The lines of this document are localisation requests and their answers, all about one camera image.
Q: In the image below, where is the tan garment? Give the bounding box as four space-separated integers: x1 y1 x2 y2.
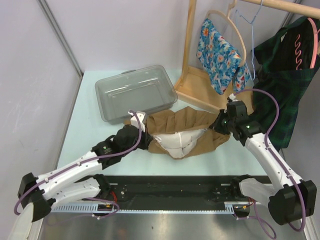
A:
145 106 230 160

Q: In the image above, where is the blue floral skirt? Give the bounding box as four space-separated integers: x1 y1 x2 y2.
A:
196 18 250 95

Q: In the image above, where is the green plaid garment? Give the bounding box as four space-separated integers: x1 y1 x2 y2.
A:
251 16 320 150

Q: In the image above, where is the blue wire hanger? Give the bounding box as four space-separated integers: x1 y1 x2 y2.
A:
234 0 265 81

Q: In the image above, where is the beige wooden hanger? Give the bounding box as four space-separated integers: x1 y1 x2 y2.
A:
206 0 247 68

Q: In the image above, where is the pink plastic hanger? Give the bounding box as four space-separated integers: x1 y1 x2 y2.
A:
294 17 320 70

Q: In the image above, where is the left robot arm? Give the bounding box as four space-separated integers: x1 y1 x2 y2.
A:
14 124 152 222

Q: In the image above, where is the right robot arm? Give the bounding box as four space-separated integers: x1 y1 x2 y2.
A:
210 99 317 225

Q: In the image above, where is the wooden clothes rack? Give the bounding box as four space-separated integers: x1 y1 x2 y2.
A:
173 0 320 115

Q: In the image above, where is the clear plastic tray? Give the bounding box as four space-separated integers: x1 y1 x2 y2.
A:
94 65 178 124

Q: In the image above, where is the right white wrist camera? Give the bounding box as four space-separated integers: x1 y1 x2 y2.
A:
227 93 238 103

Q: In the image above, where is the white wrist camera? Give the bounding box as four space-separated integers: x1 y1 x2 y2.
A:
227 93 238 103
128 110 147 133

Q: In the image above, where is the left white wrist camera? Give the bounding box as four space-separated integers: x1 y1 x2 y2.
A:
128 110 147 133

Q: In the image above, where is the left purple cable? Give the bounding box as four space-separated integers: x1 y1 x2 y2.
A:
13 111 143 222

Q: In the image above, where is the purple cable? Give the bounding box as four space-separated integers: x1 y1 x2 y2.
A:
234 88 307 240
13 111 143 222

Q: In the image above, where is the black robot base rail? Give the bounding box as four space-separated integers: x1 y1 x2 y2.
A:
93 174 253 213

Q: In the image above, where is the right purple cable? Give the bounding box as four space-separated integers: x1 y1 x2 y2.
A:
234 88 307 240

